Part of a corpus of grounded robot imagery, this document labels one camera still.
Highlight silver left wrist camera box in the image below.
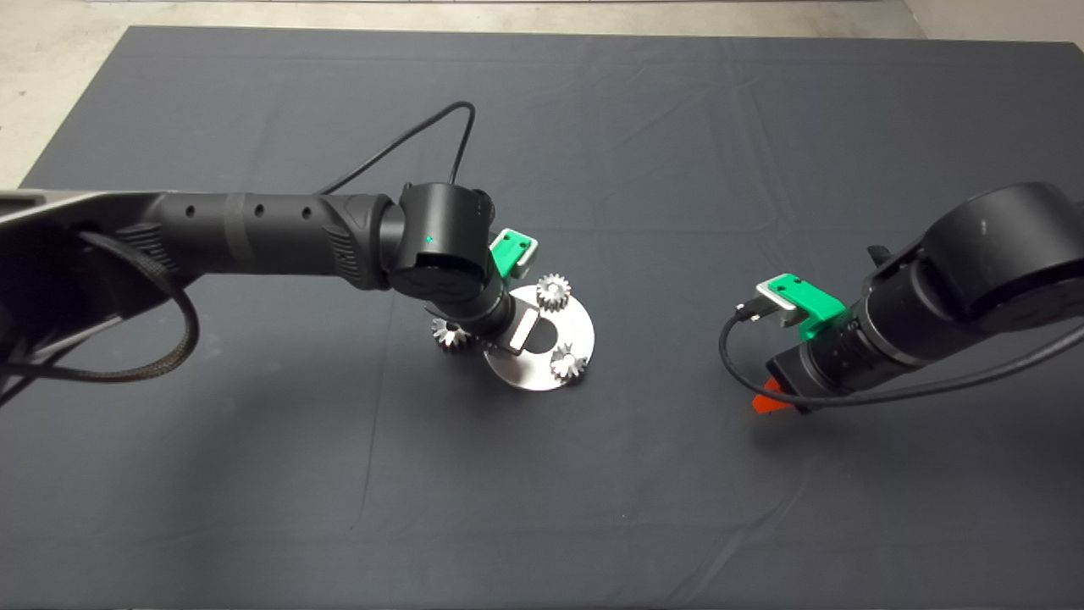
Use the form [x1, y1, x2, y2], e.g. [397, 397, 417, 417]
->
[508, 235, 541, 281]

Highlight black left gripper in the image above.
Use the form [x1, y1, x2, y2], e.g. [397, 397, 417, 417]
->
[464, 288, 541, 358]

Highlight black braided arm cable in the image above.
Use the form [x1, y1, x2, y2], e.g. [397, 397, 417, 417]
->
[0, 230, 202, 385]

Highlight green right camera mount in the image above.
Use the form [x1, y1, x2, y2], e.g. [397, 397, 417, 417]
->
[766, 273, 848, 343]

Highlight dark grey table cloth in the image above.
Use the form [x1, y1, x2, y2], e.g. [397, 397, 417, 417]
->
[0, 25, 1084, 610]

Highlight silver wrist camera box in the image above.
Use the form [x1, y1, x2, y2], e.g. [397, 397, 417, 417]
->
[508, 235, 541, 281]
[755, 279, 802, 330]

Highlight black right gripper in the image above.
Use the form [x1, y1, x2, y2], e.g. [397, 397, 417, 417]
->
[751, 322, 869, 419]

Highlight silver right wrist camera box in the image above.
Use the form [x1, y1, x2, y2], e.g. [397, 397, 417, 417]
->
[755, 279, 802, 330]

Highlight large steel gear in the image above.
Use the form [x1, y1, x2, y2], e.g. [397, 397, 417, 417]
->
[431, 317, 473, 353]

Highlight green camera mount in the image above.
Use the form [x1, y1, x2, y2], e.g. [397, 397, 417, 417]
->
[489, 228, 535, 280]
[766, 273, 848, 343]

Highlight thin black left camera cable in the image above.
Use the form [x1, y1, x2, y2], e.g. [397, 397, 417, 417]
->
[317, 101, 477, 196]

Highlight small steel gear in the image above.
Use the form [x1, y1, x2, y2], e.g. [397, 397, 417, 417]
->
[535, 273, 573, 313]
[550, 342, 590, 383]

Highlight green left camera mount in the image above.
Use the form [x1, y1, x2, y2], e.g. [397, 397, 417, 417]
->
[489, 228, 535, 280]

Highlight round metal plate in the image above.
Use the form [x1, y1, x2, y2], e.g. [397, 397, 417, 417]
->
[483, 284, 596, 393]

